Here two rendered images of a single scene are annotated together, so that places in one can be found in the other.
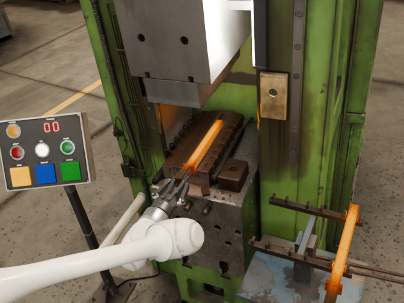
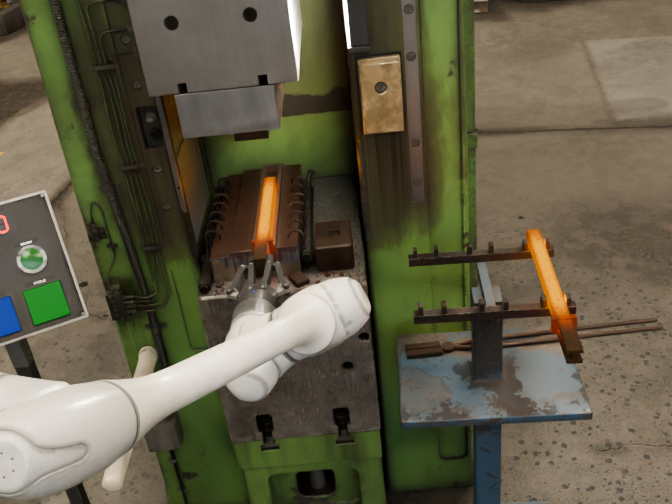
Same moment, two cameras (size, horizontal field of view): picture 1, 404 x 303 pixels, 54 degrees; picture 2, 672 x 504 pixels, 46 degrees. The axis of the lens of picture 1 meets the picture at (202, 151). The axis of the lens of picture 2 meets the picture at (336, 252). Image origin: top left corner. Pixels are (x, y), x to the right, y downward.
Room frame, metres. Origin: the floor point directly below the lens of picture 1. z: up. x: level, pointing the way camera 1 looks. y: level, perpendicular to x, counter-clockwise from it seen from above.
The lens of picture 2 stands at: (-0.24, 0.54, 1.89)
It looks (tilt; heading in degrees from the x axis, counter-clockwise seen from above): 32 degrees down; 335
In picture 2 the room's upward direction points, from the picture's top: 7 degrees counter-clockwise
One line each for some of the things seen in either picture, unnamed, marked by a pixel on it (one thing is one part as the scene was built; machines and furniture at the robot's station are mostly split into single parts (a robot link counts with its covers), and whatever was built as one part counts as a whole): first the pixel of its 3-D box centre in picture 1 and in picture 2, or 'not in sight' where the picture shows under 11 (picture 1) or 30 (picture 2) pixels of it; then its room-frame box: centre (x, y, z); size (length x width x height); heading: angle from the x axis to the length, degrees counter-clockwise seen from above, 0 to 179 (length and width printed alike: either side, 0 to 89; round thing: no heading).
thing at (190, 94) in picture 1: (196, 65); (236, 77); (1.38, -0.02, 1.32); 0.42 x 0.20 x 0.10; 153
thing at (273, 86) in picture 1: (273, 96); (381, 95); (1.17, -0.26, 1.27); 0.09 x 0.02 x 0.17; 63
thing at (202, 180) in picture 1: (205, 143); (261, 217); (1.38, -0.02, 0.96); 0.42 x 0.20 x 0.09; 153
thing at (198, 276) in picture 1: (229, 254); (316, 425); (1.37, -0.07, 0.23); 0.55 x 0.37 x 0.47; 153
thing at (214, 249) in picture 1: (223, 190); (297, 300); (1.37, -0.07, 0.69); 0.56 x 0.38 x 0.45; 153
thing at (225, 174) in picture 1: (234, 175); (334, 244); (1.17, -0.11, 0.95); 0.12 x 0.08 x 0.06; 153
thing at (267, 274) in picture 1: (303, 279); (486, 373); (0.85, -0.30, 0.69); 0.40 x 0.30 x 0.02; 60
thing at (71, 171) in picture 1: (71, 171); (47, 302); (1.25, 0.52, 1.01); 0.07 x 0.05 x 0.07; 88
